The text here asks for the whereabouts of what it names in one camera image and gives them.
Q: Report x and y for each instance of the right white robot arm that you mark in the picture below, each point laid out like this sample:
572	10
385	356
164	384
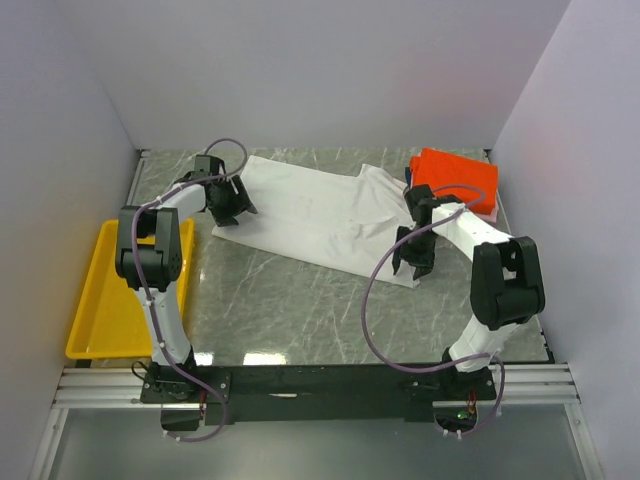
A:
506	287

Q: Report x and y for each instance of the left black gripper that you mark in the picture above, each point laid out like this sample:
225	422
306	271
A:
240	203

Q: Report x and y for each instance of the folded blue t shirt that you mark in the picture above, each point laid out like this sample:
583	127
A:
408	176

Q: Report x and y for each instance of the folded orange t shirt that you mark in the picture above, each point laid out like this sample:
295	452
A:
438	169

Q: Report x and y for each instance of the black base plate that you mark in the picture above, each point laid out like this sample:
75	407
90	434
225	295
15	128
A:
308	393

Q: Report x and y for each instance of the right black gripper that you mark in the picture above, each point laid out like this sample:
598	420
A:
424	263

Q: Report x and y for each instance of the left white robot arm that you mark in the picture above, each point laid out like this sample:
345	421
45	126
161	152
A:
149	256

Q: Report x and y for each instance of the aluminium frame rail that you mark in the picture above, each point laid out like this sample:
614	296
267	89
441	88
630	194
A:
117	388

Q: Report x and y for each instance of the yellow plastic tray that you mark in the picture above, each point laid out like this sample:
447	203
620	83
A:
109	322

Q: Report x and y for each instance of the folded pink t shirt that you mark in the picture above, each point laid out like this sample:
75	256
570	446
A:
491	217

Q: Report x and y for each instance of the white t shirt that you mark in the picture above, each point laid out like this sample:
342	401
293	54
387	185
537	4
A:
345	223

